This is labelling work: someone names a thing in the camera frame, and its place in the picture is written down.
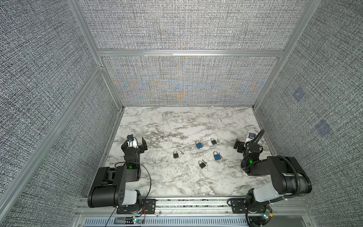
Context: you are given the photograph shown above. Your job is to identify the blue padlock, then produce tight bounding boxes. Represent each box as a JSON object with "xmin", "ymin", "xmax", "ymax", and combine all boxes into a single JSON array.
[
  {"xmin": 213, "ymin": 151, "xmax": 222, "ymax": 161},
  {"xmin": 195, "ymin": 141, "xmax": 203, "ymax": 149}
]

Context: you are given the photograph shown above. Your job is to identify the small black padlock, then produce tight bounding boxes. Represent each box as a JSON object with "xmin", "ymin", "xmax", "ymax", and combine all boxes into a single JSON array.
[
  {"xmin": 210, "ymin": 138, "xmax": 217, "ymax": 145},
  {"xmin": 173, "ymin": 151, "xmax": 179, "ymax": 159},
  {"xmin": 198, "ymin": 160, "xmax": 208, "ymax": 169}
]

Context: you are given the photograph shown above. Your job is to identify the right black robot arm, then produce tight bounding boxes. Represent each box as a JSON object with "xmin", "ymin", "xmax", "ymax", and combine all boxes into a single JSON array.
[{"xmin": 233, "ymin": 139, "xmax": 313, "ymax": 205}]

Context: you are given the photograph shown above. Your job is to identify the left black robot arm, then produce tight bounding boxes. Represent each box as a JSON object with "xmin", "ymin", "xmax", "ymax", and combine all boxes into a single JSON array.
[{"xmin": 88, "ymin": 135, "xmax": 147, "ymax": 210}]

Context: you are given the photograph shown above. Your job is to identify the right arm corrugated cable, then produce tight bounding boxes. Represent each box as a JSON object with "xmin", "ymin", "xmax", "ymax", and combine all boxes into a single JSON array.
[{"xmin": 240, "ymin": 129, "xmax": 313, "ymax": 199}]

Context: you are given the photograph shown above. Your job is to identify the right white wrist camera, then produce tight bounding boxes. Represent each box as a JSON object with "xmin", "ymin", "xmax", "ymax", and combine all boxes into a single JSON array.
[{"xmin": 245, "ymin": 133, "xmax": 257, "ymax": 145}]

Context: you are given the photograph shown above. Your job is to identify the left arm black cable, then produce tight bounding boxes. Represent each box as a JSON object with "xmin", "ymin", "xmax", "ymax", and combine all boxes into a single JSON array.
[{"xmin": 103, "ymin": 161, "xmax": 152, "ymax": 227}]

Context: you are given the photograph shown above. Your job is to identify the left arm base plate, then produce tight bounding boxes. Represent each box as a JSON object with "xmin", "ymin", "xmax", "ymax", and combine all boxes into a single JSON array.
[{"xmin": 116, "ymin": 199, "xmax": 157, "ymax": 216}]

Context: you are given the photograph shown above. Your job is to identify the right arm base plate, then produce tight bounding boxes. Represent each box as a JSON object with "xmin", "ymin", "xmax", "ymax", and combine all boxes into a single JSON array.
[{"xmin": 227, "ymin": 198, "xmax": 271, "ymax": 214}]

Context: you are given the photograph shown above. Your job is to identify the aluminium front rail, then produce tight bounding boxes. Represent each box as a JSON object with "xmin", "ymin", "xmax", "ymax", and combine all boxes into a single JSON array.
[{"xmin": 71, "ymin": 196, "xmax": 318, "ymax": 227}]

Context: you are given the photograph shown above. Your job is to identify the aluminium frame back bar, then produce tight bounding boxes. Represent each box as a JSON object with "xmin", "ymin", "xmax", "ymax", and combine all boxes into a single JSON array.
[{"xmin": 97, "ymin": 49, "xmax": 285, "ymax": 57}]

